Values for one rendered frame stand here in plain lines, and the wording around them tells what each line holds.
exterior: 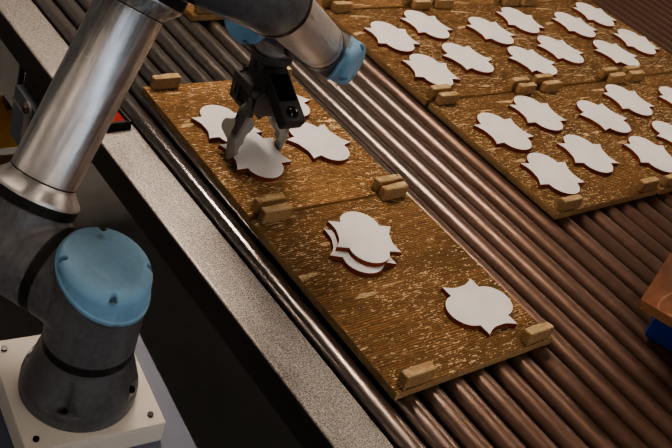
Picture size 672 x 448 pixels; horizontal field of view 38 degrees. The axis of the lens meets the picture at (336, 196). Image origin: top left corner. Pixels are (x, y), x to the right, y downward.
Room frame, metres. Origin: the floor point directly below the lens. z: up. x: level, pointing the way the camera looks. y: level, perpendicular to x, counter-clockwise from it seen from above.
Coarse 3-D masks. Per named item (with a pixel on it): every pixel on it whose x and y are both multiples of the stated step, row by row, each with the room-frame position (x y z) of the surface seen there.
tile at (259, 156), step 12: (252, 132) 1.57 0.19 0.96; (252, 144) 1.54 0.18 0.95; (264, 144) 1.55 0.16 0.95; (240, 156) 1.49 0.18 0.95; (252, 156) 1.51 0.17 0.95; (264, 156) 1.52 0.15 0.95; (276, 156) 1.53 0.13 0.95; (240, 168) 1.46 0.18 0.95; (252, 168) 1.47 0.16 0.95; (264, 168) 1.49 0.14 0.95; (276, 168) 1.50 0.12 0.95; (264, 180) 1.46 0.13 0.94
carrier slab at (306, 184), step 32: (160, 96) 1.62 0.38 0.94; (192, 96) 1.66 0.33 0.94; (224, 96) 1.70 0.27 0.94; (192, 128) 1.55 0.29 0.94; (224, 160) 1.49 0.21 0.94; (320, 160) 1.60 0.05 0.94; (352, 160) 1.64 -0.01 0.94; (224, 192) 1.41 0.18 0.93; (256, 192) 1.42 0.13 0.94; (288, 192) 1.46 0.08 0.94; (320, 192) 1.49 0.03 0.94; (352, 192) 1.53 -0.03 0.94
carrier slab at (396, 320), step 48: (288, 240) 1.32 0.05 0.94; (432, 240) 1.47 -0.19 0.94; (336, 288) 1.24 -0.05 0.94; (384, 288) 1.29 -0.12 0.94; (432, 288) 1.33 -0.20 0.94; (384, 336) 1.17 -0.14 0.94; (432, 336) 1.21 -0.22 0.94; (480, 336) 1.25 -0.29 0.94; (384, 384) 1.08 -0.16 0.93; (432, 384) 1.12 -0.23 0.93
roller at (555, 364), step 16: (224, 32) 2.01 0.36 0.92; (240, 48) 1.96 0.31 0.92; (528, 352) 1.29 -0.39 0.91; (544, 352) 1.29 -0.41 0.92; (544, 368) 1.27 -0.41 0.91; (560, 368) 1.27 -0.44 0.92; (560, 384) 1.24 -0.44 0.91; (576, 384) 1.24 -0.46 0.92; (576, 400) 1.22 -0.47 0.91; (592, 400) 1.22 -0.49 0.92; (592, 416) 1.19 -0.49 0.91; (608, 416) 1.19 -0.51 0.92; (608, 432) 1.17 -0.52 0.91; (624, 432) 1.17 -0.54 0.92
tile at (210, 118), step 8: (200, 112) 1.60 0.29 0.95; (208, 112) 1.61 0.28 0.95; (216, 112) 1.62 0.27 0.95; (224, 112) 1.63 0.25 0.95; (232, 112) 1.64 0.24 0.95; (192, 120) 1.57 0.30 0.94; (200, 120) 1.57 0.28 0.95; (208, 120) 1.58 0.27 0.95; (216, 120) 1.59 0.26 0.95; (208, 128) 1.55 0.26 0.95; (216, 128) 1.56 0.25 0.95; (256, 128) 1.61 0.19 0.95; (208, 136) 1.54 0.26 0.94; (216, 136) 1.54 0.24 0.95; (224, 136) 1.55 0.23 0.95
